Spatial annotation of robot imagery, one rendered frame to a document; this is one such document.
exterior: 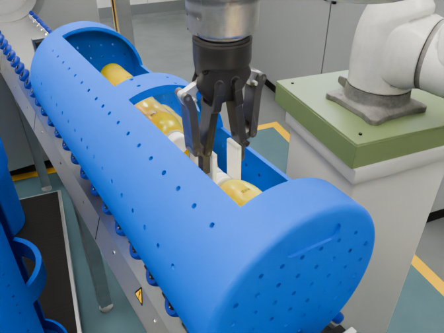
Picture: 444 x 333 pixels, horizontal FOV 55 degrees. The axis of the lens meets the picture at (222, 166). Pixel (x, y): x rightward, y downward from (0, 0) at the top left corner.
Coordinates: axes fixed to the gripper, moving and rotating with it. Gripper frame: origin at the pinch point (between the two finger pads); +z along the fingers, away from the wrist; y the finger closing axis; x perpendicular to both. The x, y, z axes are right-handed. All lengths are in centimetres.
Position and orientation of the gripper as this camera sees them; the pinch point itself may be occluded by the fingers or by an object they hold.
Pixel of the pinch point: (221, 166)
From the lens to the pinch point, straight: 64.9
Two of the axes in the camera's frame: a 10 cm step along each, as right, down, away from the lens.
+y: -8.4, 3.1, -4.5
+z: 0.0, 8.2, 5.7
